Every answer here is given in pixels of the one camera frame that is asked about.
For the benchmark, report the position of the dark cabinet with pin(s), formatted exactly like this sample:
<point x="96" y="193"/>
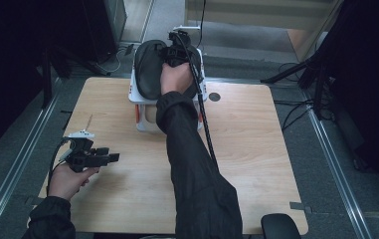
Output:
<point x="100" y="26"/>

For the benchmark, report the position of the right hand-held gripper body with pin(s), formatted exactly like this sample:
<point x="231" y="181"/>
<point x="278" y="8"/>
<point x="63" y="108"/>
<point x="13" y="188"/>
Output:
<point x="180" y="53"/>

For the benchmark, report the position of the grey tape piece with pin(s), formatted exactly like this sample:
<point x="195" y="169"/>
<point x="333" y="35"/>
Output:
<point x="299" y="206"/>
<point x="32" y="200"/>

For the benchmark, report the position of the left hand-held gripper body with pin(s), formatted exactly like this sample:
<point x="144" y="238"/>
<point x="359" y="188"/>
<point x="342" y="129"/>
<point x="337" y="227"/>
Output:
<point x="82" y="156"/>

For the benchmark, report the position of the cream perforated clog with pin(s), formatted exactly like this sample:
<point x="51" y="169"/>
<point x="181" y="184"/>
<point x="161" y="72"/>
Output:
<point x="150" y="114"/>

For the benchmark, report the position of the white shoe rack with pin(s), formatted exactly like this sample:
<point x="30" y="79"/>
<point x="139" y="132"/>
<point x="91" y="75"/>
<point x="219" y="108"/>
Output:
<point x="135" y="98"/>

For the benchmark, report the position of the black tripod stand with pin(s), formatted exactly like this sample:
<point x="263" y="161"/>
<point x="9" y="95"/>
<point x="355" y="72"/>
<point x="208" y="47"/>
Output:
<point x="286" y="71"/>

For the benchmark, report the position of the dark curtain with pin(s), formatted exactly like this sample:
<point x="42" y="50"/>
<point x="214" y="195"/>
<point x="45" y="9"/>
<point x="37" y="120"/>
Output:
<point x="369" y="83"/>
<point x="4" y="66"/>

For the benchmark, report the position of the person's right hand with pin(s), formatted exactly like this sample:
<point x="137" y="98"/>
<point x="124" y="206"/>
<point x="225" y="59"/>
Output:
<point x="177" y="79"/>

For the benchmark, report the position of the round dark table grommet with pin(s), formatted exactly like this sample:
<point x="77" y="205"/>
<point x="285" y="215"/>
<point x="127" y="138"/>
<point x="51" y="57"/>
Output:
<point x="214" y="97"/>

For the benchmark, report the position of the person's left hand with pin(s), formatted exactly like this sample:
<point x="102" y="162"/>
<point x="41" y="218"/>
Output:
<point x="64" y="182"/>

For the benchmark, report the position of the small black adapter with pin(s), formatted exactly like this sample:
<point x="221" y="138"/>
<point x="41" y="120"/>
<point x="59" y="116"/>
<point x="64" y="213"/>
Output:
<point x="129" y="49"/>

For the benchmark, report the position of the metal floor rail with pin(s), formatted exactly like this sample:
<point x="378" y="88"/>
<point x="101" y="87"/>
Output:
<point x="19" y="166"/>
<point x="336" y="166"/>

